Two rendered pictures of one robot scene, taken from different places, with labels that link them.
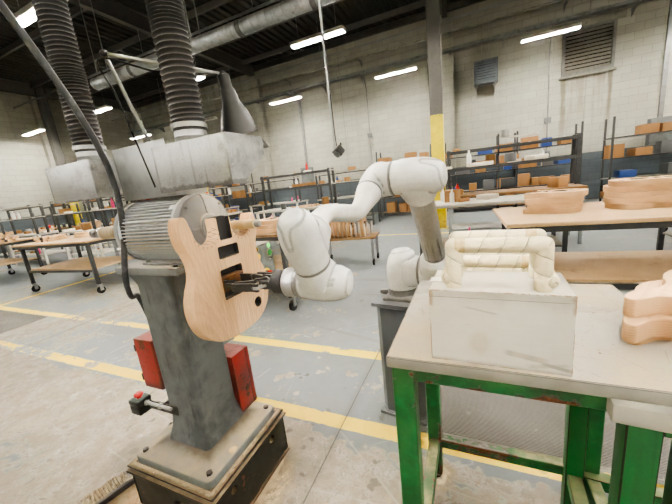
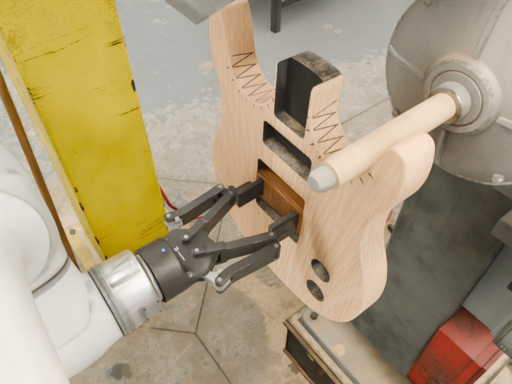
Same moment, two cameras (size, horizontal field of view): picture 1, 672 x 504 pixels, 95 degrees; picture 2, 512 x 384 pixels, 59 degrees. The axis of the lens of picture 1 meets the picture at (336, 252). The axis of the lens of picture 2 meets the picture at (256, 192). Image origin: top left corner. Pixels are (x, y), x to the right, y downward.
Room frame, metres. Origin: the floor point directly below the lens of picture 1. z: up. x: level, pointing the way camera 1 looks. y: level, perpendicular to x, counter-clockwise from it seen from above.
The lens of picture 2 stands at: (1.15, -0.03, 1.57)
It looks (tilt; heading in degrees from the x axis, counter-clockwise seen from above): 49 degrees down; 118
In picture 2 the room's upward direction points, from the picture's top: straight up
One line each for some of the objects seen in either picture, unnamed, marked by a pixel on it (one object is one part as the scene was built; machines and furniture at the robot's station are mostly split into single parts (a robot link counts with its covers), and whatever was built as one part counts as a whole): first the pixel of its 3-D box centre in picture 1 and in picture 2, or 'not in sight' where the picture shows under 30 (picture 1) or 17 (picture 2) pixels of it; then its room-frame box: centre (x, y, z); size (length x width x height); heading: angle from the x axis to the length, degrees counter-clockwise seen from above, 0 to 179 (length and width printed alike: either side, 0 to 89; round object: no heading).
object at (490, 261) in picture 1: (493, 261); not in sight; (0.76, -0.40, 1.12); 0.20 x 0.03 x 0.03; 64
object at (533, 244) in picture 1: (496, 245); not in sight; (0.61, -0.33, 1.20); 0.20 x 0.03 x 0.03; 64
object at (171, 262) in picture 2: (274, 281); (180, 258); (0.92, 0.20, 1.08); 0.09 x 0.08 x 0.07; 65
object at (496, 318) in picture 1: (495, 315); not in sight; (0.66, -0.35, 1.02); 0.27 x 0.15 x 0.17; 65
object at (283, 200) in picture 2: (230, 281); (285, 197); (0.99, 0.36, 1.08); 0.10 x 0.03 x 0.05; 155
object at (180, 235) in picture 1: (185, 234); (238, 43); (0.88, 0.42, 1.26); 0.07 x 0.04 x 0.10; 155
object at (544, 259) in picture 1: (543, 267); not in sight; (0.58, -0.40, 1.15); 0.03 x 0.03 x 0.09
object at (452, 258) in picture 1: (453, 266); not in sight; (0.65, -0.25, 1.15); 0.03 x 0.03 x 0.09
